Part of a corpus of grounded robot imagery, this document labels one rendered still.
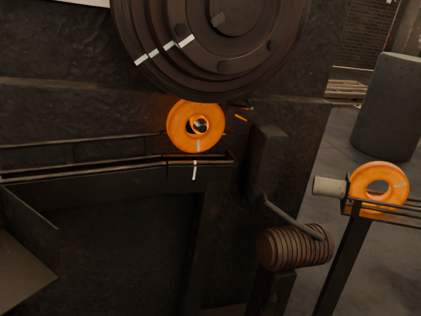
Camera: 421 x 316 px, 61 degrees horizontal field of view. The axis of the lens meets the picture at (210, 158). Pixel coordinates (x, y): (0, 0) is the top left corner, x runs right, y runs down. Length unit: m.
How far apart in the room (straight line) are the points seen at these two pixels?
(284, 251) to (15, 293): 0.67
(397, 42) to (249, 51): 4.48
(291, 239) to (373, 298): 0.87
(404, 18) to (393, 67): 1.86
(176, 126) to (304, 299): 1.06
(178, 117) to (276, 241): 0.45
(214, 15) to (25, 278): 0.62
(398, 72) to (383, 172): 2.40
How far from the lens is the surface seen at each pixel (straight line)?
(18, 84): 0.95
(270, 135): 1.02
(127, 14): 0.82
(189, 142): 0.95
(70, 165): 0.98
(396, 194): 1.12
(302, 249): 1.10
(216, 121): 0.96
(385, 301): 1.91
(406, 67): 3.42
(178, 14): 0.75
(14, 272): 0.79
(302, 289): 1.75
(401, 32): 5.22
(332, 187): 1.08
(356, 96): 5.37
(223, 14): 0.77
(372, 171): 1.08
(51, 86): 0.95
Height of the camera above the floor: 1.14
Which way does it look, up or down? 25 degrees down
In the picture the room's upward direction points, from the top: 10 degrees clockwise
